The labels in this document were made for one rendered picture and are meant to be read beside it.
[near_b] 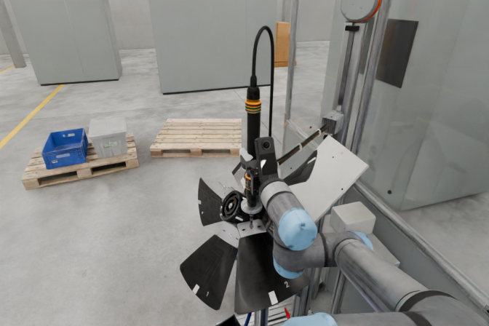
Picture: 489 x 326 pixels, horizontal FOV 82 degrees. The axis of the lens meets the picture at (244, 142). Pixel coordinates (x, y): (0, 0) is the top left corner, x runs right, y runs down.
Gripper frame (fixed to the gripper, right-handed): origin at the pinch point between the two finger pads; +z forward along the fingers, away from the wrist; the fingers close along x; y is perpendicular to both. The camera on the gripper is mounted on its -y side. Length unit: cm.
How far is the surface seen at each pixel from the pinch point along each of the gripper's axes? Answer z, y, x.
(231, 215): 1.5, 27.0, -6.0
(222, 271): -3.3, 48.0, -11.2
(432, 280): -22, 60, 70
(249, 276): -19.3, 32.4, -5.8
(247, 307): -26.2, 35.0, -8.8
